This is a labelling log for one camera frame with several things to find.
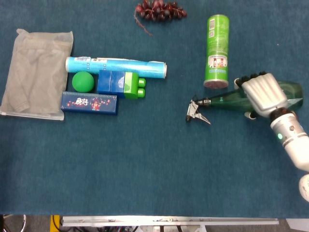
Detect green foam ball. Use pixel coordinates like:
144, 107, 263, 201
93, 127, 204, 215
71, 71, 95, 93

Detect grey garment in plastic bag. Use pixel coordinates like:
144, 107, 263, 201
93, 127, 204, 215
0, 28, 74, 121

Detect dark blue printed box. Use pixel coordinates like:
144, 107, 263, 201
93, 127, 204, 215
60, 91, 119, 116

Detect green transparent spray bottle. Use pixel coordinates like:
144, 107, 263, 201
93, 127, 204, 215
185, 81, 304, 125

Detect blue felt table cloth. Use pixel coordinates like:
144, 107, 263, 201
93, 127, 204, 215
0, 0, 309, 219

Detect green cylindrical snack can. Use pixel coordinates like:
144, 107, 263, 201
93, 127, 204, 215
203, 14, 230, 89

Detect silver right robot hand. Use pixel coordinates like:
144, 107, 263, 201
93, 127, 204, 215
234, 71, 289, 119

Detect aluminium table edge rail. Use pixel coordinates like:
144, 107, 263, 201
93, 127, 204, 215
60, 216, 280, 228

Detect green studded building block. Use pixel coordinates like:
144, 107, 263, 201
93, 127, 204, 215
123, 72, 147, 100

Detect red artificial grape bunch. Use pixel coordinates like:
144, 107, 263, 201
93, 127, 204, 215
134, 0, 188, 37

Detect blue building block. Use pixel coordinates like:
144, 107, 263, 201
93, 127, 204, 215
97, 70, 113, 94
110, 71, 126, 99

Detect light blue wrapped roll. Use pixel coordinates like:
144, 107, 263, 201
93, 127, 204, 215
65, 56, 168, 80

